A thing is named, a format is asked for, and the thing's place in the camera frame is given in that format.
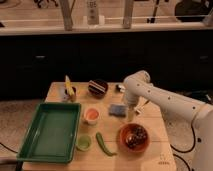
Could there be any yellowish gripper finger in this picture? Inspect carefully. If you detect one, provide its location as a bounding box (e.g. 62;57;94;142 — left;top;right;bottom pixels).
127;106;135;122

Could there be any blue sponge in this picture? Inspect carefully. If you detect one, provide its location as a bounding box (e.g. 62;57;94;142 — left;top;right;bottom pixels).
109;104;126;117

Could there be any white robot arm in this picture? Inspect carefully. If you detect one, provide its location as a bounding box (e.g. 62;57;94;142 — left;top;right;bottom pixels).
123;70;213;171

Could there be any green plastic tray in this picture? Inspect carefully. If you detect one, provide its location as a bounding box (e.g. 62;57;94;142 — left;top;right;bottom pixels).
17;102;81;163

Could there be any red bowl with beans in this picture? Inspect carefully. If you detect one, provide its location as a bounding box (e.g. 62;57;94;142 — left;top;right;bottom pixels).
118;123;150;154

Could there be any green chili pepper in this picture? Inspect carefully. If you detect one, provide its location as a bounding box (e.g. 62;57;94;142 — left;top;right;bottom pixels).
96;132;117;156

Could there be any orange small cup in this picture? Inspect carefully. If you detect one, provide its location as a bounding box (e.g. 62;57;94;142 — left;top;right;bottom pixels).
83;108;100;125

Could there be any dark striped bowl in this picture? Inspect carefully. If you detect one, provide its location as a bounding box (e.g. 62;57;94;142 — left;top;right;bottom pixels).
88;79;108;98

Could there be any green small cup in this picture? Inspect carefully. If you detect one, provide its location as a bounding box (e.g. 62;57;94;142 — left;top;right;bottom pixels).
76;135;91;151

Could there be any yellow banana in cup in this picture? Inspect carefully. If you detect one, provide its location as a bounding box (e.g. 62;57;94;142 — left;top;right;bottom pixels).
65;75;76;102

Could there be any black floor cable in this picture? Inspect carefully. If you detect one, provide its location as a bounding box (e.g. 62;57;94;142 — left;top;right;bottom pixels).
169;125;197;171

